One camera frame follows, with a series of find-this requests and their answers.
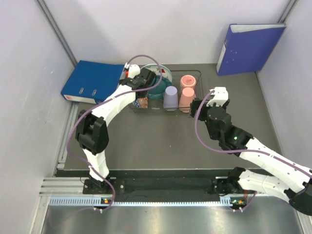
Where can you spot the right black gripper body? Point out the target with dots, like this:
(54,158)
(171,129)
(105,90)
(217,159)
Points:
(204,112)

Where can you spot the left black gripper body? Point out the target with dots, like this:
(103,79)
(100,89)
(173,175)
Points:
(121,80)

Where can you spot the blue and orange patterned bowl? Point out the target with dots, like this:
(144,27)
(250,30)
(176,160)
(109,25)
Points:
(141,102)

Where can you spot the pink plastic cup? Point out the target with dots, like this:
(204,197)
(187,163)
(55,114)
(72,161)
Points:
(187,96)

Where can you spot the lilac plastic cup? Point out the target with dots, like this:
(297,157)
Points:
(170,100)

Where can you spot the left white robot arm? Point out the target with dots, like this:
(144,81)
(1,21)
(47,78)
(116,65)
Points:
(92,131)

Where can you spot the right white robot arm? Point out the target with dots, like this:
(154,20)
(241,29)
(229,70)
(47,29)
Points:
(287,180)

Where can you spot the teal scalloped plate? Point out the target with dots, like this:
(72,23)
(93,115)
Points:
(158,92)

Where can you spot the white plate with red fruit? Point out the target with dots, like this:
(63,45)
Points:
(166,73)

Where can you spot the pink patterned mug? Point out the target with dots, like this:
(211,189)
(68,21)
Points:
(188,81)

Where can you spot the blue binder lying flat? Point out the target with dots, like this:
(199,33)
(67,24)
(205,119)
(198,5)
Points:
(92,82)

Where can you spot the purple binder standing upright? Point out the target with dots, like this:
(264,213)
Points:
(247,47)

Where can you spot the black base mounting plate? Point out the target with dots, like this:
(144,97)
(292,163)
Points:
(125,186)

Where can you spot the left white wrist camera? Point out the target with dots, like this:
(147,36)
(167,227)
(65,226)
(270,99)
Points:
(131,70)

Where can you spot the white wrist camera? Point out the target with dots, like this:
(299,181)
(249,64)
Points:
(219,96)
(131,70)

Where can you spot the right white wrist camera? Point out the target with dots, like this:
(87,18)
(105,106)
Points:
(219,96)

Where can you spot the black wire dish rack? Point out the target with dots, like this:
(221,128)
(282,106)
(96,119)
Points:
(177,74)

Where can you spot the white slotted cable duct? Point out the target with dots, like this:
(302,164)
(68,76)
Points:
(103,202)

